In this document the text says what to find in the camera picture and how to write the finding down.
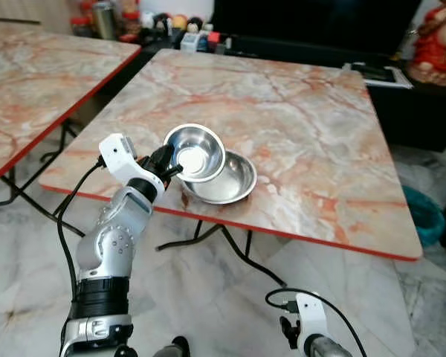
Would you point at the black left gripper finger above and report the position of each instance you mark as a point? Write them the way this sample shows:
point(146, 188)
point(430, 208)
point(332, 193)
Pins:
point(164, 155)
point(173, 172)

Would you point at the small steel bowl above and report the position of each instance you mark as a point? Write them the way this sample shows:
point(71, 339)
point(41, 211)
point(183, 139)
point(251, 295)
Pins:
point(201, 152)

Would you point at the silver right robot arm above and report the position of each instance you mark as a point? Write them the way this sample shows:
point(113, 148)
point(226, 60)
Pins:
point(325, 349)

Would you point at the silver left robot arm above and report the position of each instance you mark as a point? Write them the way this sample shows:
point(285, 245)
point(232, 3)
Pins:
point(108, 242)

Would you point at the shallow steel dish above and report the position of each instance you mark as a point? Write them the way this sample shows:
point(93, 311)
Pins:
point(236, 182)

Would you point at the black metal table legs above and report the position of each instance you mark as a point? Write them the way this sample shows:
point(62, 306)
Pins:
point(16, 182)
point(249, 249)

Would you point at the black robot leg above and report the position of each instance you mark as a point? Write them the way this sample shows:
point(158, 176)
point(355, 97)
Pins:
point(177, 347)

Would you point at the small red box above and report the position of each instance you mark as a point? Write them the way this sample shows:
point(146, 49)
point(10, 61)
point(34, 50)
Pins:
point(213, 39)

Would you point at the steel tumbler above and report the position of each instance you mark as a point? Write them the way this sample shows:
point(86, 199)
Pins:
point(105, 21)

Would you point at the teal plastic basket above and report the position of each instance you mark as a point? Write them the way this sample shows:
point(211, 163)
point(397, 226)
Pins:
point(425, 216)

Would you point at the red seated figurine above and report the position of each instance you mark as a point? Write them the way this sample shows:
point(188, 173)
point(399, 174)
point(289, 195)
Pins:
point(438, 48)

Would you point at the black television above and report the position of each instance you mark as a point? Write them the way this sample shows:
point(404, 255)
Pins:
point(312, 22)

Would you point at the white framed tablet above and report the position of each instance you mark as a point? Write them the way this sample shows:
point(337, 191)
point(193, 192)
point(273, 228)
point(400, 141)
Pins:
point(375, 74)

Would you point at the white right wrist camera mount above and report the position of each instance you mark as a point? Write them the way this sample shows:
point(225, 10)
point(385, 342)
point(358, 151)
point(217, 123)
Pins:
point(311, 316)

